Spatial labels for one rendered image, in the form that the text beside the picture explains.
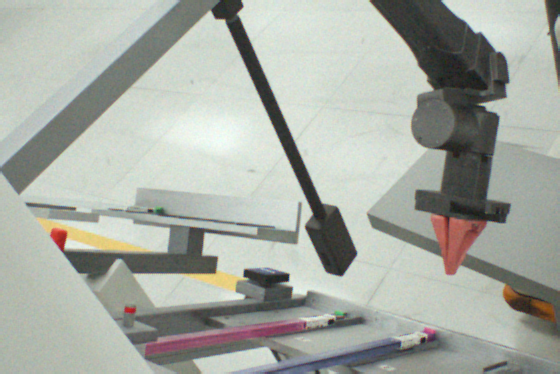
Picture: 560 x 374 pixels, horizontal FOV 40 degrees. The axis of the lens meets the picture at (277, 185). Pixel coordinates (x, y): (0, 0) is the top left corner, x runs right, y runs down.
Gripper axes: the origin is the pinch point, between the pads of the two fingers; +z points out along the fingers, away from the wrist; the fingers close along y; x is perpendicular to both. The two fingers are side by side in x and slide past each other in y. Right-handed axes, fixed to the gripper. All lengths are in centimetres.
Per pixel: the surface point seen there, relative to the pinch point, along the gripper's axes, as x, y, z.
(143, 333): -62, 13, -2
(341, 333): -11.7, -7.0, 9.0
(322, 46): 156, -143, -49
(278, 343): -23.1, -7.5, 8.9
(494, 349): -4.0, 8.8, 7.3
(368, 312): -4.1, -8.4, 7.5
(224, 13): -62, 15, -19
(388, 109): 133, -95, -26
